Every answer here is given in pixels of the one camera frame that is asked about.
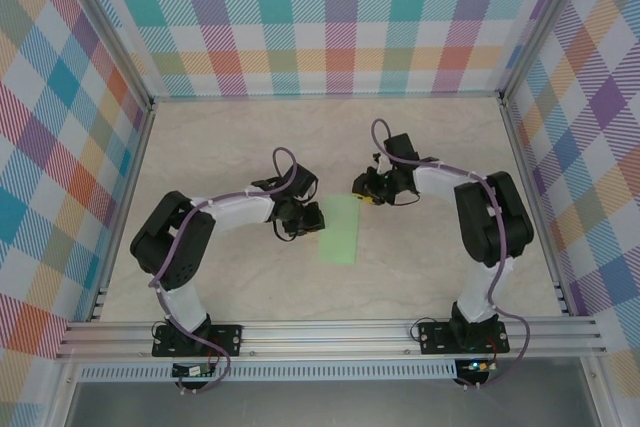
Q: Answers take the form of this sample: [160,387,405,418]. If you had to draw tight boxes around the light green paper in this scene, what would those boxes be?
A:
[317,194,362,266]

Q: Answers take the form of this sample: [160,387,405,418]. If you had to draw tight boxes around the grey metal panel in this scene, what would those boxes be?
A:
[62,379,604,427]

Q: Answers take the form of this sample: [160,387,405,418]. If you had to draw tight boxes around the small left circuit board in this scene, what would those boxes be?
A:
[171,362,217,379]

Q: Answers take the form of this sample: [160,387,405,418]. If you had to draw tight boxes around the small circuit board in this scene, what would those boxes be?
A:
[171,362,217,379]
[462,359,499,374]

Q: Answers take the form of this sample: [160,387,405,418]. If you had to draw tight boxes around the small right circuit board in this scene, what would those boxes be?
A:
[462,359,499,374]

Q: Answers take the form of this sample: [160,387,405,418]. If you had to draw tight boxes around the thin black left gripper wire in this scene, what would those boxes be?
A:
[273,219,296,244]

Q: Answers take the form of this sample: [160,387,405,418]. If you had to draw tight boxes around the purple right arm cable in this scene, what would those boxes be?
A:
[368,119,532,391]

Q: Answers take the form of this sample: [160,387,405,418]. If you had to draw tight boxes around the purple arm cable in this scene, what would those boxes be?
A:
[368,119,532,391]
[149,146,301,396]

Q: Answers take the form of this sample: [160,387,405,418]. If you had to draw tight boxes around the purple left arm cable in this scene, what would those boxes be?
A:
[149,146,301,396]

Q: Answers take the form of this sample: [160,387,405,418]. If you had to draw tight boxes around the aluminium back rail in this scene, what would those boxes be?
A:
[149,91,506,104]

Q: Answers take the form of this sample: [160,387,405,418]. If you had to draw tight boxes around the long aluminium base rail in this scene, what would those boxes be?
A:
[54,316,609,361]

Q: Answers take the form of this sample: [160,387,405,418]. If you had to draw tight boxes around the aluminium side rail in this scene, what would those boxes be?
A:
[88,99,157,323]
[498,96,571,316]

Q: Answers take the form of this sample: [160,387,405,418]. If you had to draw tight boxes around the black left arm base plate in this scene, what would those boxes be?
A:
[151,324,245,358]

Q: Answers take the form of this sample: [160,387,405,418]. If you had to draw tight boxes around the slotted grey cable duct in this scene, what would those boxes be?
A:
[74,359,459,382]

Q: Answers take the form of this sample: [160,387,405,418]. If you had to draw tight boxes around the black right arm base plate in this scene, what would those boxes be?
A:
[417,320,510,356]

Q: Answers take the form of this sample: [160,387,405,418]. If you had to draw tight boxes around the aluminium frame post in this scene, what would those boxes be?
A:
[499,0,596,103]
[49,0,156,111]

